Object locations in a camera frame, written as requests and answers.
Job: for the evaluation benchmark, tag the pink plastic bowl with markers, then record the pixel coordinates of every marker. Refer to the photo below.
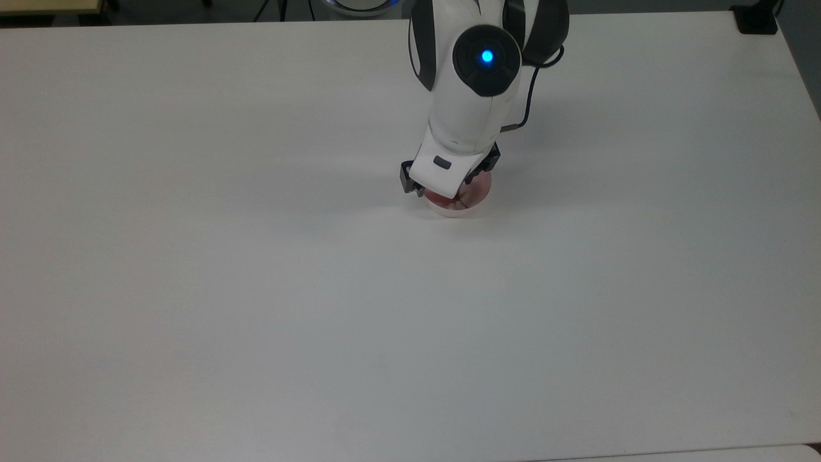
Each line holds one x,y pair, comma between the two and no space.
474,199

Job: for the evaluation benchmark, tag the black tripod legs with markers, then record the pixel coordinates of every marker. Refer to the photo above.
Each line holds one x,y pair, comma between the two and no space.
272,9

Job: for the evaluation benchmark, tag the wooden table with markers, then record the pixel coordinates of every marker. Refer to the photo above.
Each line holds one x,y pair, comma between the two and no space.
51,6

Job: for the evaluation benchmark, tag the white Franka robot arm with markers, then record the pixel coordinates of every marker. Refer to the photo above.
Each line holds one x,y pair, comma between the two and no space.
462,115

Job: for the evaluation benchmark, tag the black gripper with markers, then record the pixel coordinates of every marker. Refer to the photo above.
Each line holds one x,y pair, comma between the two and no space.
410,176

